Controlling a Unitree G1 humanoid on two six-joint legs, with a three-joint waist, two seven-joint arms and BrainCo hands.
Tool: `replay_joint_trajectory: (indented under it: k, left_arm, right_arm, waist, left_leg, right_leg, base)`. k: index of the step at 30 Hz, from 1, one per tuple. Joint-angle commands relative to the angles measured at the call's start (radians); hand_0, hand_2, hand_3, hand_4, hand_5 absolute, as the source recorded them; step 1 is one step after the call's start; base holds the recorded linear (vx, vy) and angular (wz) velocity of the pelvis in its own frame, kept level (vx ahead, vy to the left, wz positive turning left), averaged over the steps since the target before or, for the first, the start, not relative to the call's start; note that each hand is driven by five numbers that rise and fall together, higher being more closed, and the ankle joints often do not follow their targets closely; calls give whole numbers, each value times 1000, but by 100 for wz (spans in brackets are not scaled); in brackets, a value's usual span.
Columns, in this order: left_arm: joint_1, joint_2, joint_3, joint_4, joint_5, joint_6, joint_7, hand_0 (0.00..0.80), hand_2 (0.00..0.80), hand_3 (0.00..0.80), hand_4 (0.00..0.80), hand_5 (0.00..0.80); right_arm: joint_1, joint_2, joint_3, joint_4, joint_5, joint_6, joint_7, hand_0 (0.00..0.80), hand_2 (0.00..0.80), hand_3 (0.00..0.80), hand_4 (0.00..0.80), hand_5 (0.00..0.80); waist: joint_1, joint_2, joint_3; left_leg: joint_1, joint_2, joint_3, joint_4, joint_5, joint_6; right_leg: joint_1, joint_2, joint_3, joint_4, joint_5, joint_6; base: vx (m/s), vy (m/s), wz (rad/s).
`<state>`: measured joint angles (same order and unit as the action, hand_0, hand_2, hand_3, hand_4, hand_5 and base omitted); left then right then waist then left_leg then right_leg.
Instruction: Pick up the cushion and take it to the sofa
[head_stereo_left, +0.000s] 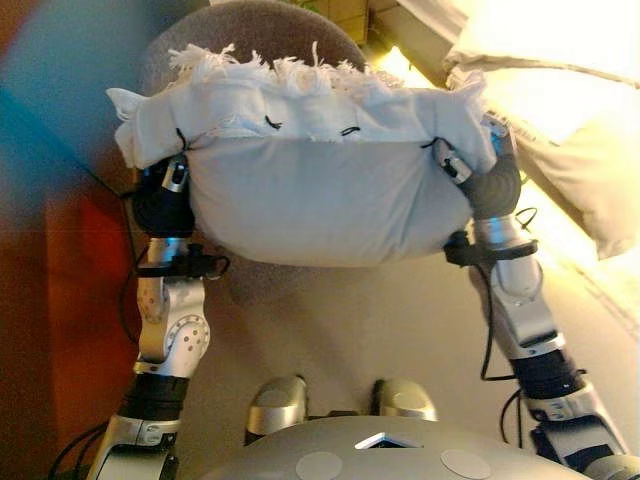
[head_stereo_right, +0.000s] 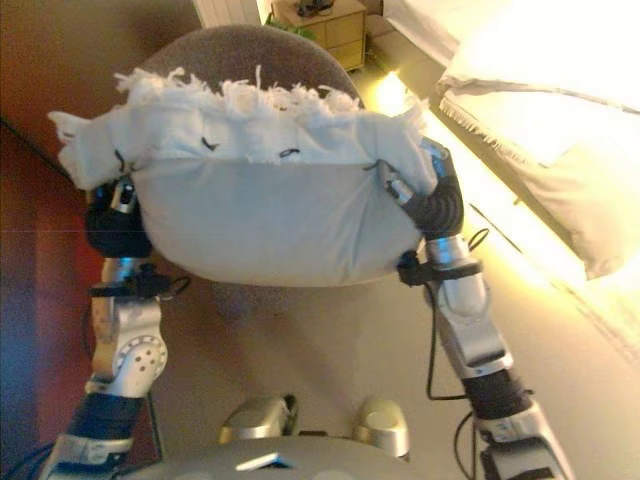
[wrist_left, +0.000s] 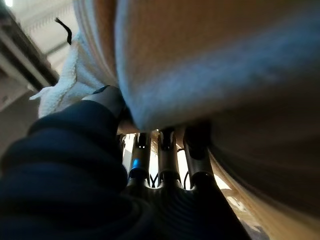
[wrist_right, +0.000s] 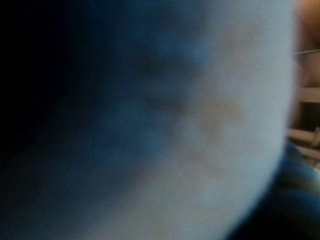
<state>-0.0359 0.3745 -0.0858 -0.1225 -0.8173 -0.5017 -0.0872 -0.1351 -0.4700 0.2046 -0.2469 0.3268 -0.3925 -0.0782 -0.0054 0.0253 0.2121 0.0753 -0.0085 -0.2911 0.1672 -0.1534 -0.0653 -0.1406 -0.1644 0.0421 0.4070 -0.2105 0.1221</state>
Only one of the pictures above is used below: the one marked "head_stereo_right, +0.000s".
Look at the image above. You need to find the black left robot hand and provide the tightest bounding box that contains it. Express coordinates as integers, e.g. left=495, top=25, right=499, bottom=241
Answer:
left=81, top=175, right=154, bottom=259

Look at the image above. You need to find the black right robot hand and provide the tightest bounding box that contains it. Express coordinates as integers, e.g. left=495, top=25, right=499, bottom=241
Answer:
left=382, top=141, right=467, bottom=237

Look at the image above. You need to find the white fringed square cushion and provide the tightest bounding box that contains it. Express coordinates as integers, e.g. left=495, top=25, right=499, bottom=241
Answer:
left=46, top=64, right=442, bottom=289

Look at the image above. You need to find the cream fringed throw blanket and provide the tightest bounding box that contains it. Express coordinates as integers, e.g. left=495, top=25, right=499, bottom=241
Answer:
left=436, top=73, right=640, bottom=282

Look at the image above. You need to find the bed with white sheets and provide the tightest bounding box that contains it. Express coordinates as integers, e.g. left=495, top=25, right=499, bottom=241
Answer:
left=381, top=0, right=640, bottom=361

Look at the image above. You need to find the light wooden nightstand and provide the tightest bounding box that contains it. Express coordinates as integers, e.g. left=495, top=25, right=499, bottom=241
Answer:
left=276, top=0, right=369, bottom=72

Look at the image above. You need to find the grey fabric tub armchair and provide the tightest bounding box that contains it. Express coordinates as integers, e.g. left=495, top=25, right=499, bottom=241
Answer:
left=139, top=24, right=365, bottom=117

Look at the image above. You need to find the silver right robot foot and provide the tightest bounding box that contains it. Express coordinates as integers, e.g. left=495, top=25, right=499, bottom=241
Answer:
left=351, top=396, right=412, bottom=460

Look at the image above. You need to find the silver robot foot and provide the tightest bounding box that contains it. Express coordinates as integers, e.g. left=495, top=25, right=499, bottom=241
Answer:
left=216, top=393, right=300, bottom=445
left=351, top=396, right=412, bottom=460

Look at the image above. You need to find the green leafy plant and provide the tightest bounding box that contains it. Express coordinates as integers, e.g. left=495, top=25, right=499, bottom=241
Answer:
left=263, top=11, right=317, bottom=42

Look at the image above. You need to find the silver left robot foot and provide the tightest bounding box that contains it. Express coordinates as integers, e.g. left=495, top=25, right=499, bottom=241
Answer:
left=216, top=393, right=300, bottom=445

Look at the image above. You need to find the white-shade black-stem table lamp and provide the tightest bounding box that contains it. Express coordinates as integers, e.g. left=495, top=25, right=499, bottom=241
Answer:
left=293, top=0, right=337, bottom=17

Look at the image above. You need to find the white pleated curtain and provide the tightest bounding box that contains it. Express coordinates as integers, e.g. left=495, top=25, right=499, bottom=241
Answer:
left=191, top=0, right=259, bottom=32

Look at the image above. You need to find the silver robot torso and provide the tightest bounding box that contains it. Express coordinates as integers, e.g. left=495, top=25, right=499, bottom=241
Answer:
left=113, top=433, right=417, bottom=480

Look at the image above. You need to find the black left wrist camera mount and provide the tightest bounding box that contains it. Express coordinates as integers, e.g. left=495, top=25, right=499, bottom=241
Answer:
left=88, top=263, right=175, bottom=302

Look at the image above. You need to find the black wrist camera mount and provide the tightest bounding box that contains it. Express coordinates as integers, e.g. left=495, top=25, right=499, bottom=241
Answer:
left=88, top=263, right=175, bottom=302
left=396, top=251, right=485, bottom=288

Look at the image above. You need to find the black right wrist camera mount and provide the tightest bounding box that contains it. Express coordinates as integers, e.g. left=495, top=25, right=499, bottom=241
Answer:
left=396, top=251, right=485, bottom=288

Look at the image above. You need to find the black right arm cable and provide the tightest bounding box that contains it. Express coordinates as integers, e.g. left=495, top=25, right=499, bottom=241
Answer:
left=423, top=227, right=492, bottom=480

